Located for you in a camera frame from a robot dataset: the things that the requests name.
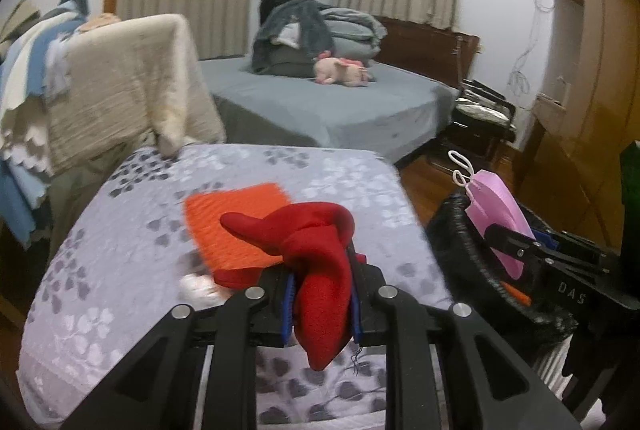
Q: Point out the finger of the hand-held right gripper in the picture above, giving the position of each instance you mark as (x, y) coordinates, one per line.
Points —
(547, 240)
(505, 235)

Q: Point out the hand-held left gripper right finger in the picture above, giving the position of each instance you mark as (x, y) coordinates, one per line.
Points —
(356, 325)

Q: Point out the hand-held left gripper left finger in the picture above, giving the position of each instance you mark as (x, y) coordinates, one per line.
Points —
(287, 315)

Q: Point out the pink face mask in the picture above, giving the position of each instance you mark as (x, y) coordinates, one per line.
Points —
(495, 200)

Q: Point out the red sock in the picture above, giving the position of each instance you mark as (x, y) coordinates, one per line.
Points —
(320, 285)

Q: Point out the bin with black bag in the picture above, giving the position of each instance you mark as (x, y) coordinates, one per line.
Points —
(460, 250)

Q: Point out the small orange piece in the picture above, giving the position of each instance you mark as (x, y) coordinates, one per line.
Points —
(515, 292)

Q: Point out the red cloth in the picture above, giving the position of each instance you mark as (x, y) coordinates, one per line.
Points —
(235, 277)

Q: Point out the white tissue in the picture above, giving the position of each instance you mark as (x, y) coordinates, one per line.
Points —
(197, 285)

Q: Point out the orange spiky mat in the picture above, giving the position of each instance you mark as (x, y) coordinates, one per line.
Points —
(210, 240)

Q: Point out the person's right hand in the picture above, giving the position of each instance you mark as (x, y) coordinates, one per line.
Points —
(595, 360)

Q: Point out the white striped cloth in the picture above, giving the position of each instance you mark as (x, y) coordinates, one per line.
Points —
(550, 365)

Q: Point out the white chair cushion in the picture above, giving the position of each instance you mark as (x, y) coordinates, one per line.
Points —
(480, 110)

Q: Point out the wooden side table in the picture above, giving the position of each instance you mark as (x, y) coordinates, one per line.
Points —
(547, 108)

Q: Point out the black folding chair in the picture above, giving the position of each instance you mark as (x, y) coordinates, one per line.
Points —
(495, 100)

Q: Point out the grey floral quilt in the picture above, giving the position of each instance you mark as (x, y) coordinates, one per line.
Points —
(125, 260)

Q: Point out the brown wooden wardrobe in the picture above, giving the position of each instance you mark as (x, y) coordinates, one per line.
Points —
(590, 60)

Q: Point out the dark wooden headboard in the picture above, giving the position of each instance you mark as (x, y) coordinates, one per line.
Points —
(425, 50)

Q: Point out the bed with grey sheet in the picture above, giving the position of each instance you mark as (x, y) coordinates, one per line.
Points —
(325, 110)

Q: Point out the pink plush toy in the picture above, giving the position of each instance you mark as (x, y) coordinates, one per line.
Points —
(340, 70)

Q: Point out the folded grey duvets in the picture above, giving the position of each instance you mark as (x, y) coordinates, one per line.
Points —
(350, 35)

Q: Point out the dark grey fleece blanket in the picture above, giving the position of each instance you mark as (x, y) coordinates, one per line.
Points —
(310, 25)

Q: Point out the beige quilt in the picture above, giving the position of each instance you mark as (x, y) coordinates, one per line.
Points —
(125, 75)

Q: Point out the dark hanging coat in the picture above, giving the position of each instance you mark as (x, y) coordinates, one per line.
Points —
(277, 0)

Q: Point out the blue white scalloped blanket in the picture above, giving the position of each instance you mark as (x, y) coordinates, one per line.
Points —
(25, 110)

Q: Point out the peach cloth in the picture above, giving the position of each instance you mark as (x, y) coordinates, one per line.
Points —
(100, 21)

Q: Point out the olive cloth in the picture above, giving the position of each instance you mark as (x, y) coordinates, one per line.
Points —
(20, 18)

